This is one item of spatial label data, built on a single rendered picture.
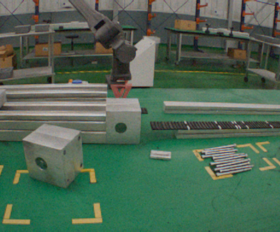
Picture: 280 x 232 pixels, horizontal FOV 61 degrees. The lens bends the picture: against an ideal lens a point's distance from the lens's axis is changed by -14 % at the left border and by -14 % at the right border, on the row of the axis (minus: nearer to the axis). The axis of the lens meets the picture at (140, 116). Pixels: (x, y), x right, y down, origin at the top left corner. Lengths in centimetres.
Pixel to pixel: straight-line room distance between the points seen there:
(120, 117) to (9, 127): 32
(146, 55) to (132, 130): 57
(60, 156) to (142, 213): 19
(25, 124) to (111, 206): 35
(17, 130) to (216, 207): 56
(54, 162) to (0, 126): 28
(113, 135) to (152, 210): 28
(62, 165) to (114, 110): 23
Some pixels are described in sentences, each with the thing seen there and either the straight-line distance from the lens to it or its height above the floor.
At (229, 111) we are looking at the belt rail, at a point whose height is 79.
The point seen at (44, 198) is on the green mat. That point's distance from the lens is 55.
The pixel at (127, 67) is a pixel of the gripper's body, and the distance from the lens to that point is 87.
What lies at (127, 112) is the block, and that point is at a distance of 69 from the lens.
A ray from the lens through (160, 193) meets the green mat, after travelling 56.
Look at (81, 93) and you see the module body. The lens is 87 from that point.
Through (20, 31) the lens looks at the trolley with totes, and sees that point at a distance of 379.
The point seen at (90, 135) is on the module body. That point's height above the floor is 80.
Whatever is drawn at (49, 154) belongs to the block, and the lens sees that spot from 54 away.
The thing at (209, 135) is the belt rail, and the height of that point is 79.
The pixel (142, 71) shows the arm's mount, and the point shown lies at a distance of 122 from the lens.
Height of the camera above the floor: 113
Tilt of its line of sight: 22 degrees down
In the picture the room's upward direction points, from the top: 3 degrees clockwise
